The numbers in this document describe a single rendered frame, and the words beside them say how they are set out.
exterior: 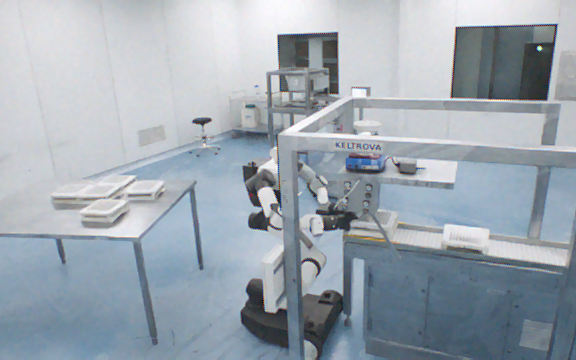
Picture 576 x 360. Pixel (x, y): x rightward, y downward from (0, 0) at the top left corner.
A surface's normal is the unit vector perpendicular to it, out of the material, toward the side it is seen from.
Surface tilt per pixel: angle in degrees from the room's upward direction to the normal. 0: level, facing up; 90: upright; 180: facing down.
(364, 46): 90
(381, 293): 90
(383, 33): 90
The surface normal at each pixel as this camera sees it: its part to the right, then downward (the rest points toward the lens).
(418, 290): -0.38, 0.32
